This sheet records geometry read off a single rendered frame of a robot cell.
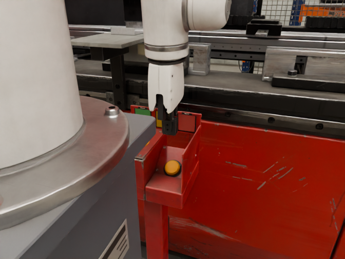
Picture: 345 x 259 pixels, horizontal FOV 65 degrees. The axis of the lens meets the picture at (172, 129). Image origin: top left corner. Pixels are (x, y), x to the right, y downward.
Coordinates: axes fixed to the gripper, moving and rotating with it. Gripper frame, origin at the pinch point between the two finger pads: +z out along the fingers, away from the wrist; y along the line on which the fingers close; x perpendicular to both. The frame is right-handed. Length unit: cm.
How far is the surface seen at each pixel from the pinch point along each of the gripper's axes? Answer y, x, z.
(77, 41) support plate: -11.2, -29.2, -14.5
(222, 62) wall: -447, -57, 122
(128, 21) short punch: -38.4, -27.9, -15.4
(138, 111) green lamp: -9.6, -12.4, 2.9
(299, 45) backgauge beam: -60, 29, -5
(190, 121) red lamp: -9.5, 2.1, 3.7
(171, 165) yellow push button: -0.5, -0.2, 11.8
